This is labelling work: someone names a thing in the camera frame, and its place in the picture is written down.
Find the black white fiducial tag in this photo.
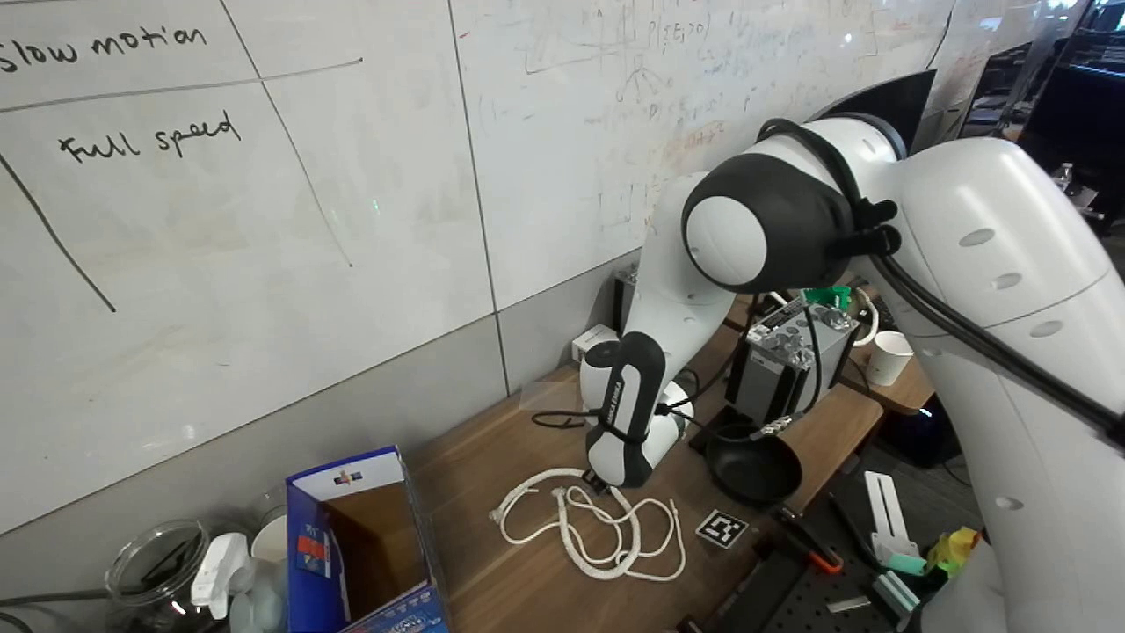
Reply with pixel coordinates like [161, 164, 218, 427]
[694, 506, 753, 553]

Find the blue printed cardboard box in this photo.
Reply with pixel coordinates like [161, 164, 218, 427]
[282, 440, 454, 633]

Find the black bowl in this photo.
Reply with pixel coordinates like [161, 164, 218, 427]
[702, 409, 809, 509]

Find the white round container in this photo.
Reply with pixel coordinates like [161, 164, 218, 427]
[245, 509, 293, 567]

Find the black clamp orange handle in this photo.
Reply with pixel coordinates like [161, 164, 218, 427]
[766, 504, 849, 579]

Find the plain grey battery block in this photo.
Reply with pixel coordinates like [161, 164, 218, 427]
[726, 307, 859, 437]

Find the teal plastic object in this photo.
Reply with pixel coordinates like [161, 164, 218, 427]
[872, 549, 930, 618]

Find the green connector part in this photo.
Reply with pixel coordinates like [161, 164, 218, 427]
[801, 283, 859, 315]

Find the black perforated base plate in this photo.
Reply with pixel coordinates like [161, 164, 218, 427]
[688, 467, 979, 633]

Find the yellow green toy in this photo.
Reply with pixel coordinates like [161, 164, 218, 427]
[926, 524, 984, 576]

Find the white curled cable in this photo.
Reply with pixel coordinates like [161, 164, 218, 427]
[851, 293, 882, 351]

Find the clear glass jar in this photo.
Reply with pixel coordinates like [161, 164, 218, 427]
[103, 518, 216, 633]

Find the white paper cup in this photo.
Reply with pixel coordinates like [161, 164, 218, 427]
[860, 327, 918, 389]

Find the white spray bottle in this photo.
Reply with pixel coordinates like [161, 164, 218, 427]
[189, 529, 293, 633]

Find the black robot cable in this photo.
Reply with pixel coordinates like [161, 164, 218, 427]
[532, 117, 1125, 453]

